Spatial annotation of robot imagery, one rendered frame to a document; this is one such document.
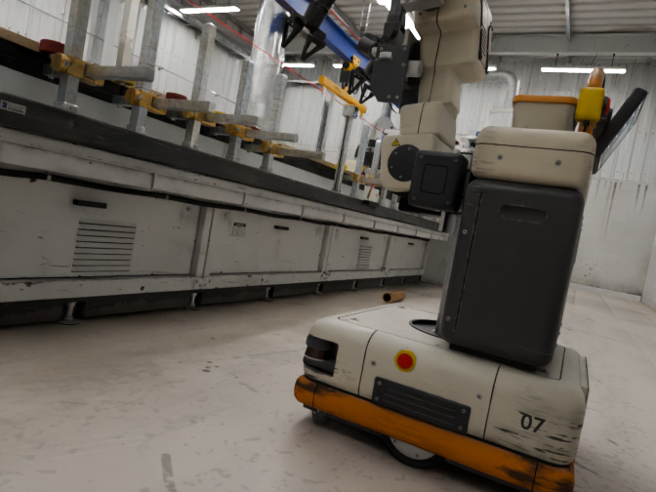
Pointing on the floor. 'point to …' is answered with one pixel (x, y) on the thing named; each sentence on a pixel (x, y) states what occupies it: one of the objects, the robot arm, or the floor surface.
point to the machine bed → (166, 230)
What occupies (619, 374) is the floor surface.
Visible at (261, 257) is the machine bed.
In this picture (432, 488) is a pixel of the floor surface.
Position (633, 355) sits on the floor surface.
